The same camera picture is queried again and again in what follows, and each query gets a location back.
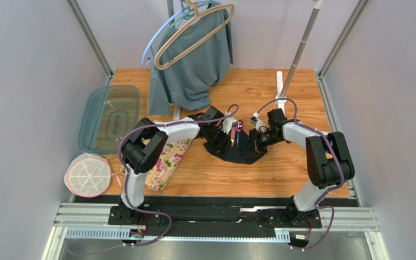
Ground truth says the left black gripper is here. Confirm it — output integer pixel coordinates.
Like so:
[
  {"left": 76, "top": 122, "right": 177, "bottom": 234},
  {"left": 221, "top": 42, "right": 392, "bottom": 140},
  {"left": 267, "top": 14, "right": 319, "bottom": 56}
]
[{"left": 206, "top": 127, "right": 231, "bottom": 157}]

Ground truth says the iridescent spoon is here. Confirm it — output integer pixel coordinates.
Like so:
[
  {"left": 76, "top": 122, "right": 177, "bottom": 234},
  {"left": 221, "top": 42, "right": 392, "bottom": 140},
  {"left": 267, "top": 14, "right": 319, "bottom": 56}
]
[{"left": 236, "top": 120, "right": 243, "bottom": 145}]

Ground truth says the black paper napkin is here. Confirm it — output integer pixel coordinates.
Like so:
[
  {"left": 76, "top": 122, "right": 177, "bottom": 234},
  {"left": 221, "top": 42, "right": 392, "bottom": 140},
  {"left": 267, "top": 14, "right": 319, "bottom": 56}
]
[{"left": 209, "top": 131, "right": 267, "bottom": 165}]

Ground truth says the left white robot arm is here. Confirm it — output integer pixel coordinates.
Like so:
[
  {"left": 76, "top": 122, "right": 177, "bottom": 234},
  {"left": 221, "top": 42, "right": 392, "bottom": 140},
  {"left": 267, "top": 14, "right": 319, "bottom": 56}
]
[{"left": 108, "top": 107, "right": 238, "bottom": 225}]

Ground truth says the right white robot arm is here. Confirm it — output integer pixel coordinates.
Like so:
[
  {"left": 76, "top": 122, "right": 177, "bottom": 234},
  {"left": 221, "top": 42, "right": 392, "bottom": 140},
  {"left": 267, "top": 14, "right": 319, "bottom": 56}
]
[{"left": 250, "top": 108, "right": 355, "bottom": 226}]

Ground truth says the grey pole white base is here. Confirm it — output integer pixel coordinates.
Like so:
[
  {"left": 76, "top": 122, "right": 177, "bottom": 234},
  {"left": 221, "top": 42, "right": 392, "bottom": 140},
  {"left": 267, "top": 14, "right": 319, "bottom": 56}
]
[{"left": 275, "top": 0, "right": 324, "bottom": 113}]

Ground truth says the white garment rack base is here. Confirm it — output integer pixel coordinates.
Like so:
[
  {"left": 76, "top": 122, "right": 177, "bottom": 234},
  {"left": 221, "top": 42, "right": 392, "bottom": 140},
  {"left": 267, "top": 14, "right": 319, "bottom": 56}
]
[{"left": 173, "top": 104, "right": 181, "bottom": 121}]

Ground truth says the floral fabric tray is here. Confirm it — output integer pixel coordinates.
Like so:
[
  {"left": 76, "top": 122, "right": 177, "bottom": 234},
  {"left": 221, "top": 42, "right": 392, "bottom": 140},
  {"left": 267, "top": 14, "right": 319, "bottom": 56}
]
[{"left": 120, "top": 120, "right": 194, "bottom": 192}]

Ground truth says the grey-green hanging shirt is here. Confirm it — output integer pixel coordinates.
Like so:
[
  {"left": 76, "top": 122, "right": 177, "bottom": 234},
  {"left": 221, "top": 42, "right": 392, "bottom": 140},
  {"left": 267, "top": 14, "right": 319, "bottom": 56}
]
[{"left": 148, "top": 10, "right": 233, "bottom": 115}]

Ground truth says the clear teal container lid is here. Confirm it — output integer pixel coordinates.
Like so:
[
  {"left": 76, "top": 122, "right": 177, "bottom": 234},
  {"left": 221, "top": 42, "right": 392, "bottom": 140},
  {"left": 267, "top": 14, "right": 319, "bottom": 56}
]
[{"left": 78, "top": 85, "right": 141, "bottom": 154}]

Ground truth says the light blue clothes hanger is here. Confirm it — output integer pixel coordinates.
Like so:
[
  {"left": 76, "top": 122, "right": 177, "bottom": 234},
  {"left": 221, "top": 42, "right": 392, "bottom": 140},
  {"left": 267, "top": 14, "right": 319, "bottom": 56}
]
[{"left": 141, "top": 1, "right": 224, "bottom": 70}]

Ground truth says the white pink mesh basket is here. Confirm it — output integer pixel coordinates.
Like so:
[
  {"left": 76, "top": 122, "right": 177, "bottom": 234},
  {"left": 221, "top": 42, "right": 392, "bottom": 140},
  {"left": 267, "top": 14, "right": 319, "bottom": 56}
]
[{"left": 64, "top": 153, "right": 122, "bottom": 198}]

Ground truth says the beige clothes hanger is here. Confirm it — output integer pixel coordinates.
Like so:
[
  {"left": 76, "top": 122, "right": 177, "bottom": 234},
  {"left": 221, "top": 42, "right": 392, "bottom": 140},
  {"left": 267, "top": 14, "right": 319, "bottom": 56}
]
[{"left": 152, "top": 1, "right": 235, "bottom": 70}]

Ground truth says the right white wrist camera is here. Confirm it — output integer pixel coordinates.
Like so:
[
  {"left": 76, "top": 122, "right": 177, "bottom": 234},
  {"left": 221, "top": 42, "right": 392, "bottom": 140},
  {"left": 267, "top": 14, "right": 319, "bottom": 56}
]
[{"left": 251, "top": 112, "right": 267, "bottom": 133}]

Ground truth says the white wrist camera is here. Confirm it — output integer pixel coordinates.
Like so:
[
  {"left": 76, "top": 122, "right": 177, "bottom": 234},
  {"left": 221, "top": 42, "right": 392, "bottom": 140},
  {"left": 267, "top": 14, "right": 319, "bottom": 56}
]
[
  {"left": 221, "top": 112, "right": 238, "bottom": 134},
  {"left": 251, "top": 112, "right": 267, "bottom": 133}
]

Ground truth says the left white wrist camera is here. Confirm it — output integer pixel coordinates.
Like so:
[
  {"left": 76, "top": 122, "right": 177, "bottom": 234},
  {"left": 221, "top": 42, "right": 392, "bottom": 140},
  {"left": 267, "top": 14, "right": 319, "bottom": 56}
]
[{"left": 221, "top": 112, "right": 238, "bottom": 134}]

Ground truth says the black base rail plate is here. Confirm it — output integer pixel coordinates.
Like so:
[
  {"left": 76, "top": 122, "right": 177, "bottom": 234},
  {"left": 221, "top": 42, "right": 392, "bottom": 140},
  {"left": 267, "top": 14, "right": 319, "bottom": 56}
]
[{"left": 107, "top": 196, "right": 323, "bottom": 238}]

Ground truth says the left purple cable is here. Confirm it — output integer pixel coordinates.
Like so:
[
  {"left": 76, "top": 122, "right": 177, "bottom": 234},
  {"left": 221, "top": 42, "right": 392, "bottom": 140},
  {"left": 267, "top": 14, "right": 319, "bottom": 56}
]
[{"left": 118, "top": 104, "right": 240, "bottom": 248}]

